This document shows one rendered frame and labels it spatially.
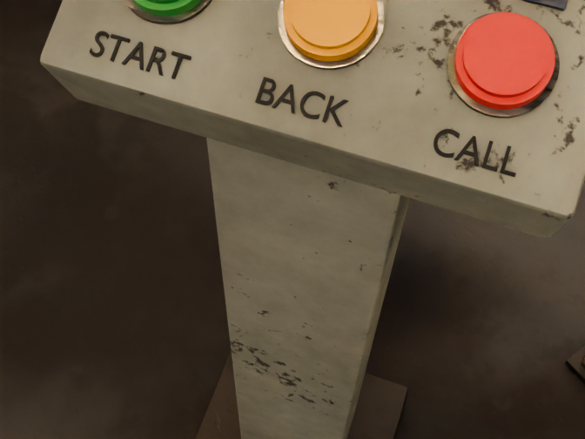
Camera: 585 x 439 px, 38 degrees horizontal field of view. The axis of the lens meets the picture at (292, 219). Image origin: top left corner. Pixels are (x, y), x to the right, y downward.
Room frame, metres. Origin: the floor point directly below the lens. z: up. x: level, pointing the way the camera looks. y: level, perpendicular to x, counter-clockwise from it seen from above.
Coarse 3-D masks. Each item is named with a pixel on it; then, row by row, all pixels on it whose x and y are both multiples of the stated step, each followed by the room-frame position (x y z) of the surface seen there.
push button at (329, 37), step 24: (288, 0) 0.26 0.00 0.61; (312, 0) 0.26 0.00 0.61; (336, 0) 0.26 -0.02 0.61; (360, 0) 0.26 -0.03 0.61; (288, 24) 0.25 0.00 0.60; (312, 24) 0.25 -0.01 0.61; (336, 24) 0.25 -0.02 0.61; (360, 24) 0.25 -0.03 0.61; (312, 48) 0.24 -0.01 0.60; (336, 48) 0.24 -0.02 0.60; (360, 48) 0.25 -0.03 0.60
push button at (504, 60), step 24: (480, 24) 0.25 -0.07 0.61; (504, 24) 0.25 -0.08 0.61; (528, 24) 0.25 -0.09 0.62; (456, 48) 0.24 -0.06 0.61; (480, 48) 0.24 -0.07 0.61; (504, 48) 0.24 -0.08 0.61; (528, 48) 0.24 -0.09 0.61; (552, 48) 0.24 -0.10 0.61; (456, 72) 0.23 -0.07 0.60; (480, 72) 0.23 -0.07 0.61; (504, 72) 0.23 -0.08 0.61; (528, 72) 0.23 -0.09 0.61; (552, 72) 0.23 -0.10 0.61; (480, 96) 0.22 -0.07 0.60; (504, 96) 0.22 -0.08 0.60; (528, 96) 0.22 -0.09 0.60
